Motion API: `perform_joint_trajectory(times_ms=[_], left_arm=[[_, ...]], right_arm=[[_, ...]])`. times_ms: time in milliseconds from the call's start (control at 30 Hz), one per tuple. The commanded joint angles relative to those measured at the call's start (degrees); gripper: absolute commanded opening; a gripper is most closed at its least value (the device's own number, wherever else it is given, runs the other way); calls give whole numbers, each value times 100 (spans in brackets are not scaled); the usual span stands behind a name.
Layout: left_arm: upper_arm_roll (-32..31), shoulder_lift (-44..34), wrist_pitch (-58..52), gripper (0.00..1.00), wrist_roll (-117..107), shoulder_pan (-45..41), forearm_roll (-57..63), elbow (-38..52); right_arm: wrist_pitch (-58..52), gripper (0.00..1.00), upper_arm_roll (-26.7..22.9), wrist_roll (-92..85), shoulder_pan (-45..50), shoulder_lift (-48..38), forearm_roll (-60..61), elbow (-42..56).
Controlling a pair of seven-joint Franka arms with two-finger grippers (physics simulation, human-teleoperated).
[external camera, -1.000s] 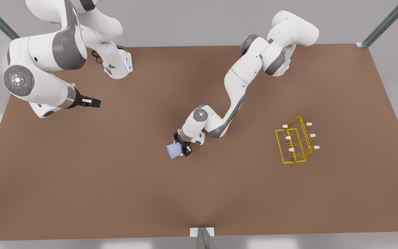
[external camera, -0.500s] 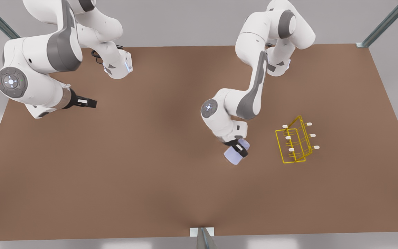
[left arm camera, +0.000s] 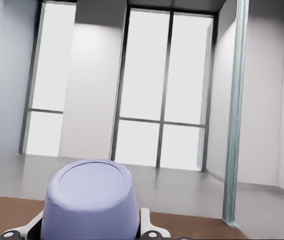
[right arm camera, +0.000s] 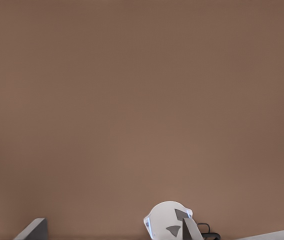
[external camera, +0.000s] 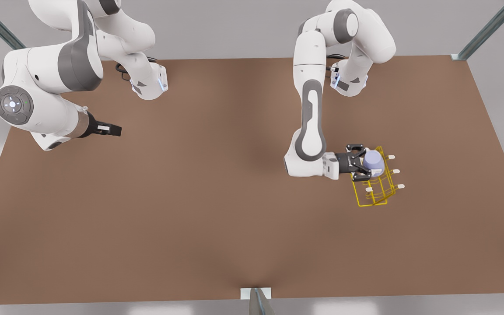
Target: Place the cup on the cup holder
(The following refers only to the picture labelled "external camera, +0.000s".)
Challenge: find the black cable loop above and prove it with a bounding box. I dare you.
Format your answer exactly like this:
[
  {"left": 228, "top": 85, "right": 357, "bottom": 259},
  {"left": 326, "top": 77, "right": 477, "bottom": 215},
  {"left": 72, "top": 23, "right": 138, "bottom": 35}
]
[
  {"left": 115, "top": 56, "right": 159, "bottom": 82},
  {"left": 325, "top": 53, "right": 348, "bottom": 73}
]

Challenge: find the lavender cup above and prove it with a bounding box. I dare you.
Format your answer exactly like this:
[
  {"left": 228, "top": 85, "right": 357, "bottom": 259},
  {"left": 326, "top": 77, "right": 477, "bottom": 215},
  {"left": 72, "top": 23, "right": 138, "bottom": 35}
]
[{"left": 362, "top": 148, "right": 385, "bottom": 178}]

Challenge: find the yellow wire cup holder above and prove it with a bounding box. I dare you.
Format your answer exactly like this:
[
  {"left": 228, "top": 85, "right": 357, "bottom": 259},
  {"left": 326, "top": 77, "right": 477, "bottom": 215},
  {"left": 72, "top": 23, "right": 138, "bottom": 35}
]
[{"left": 350, "top": 145, "right": 406, "bottom": 207}]

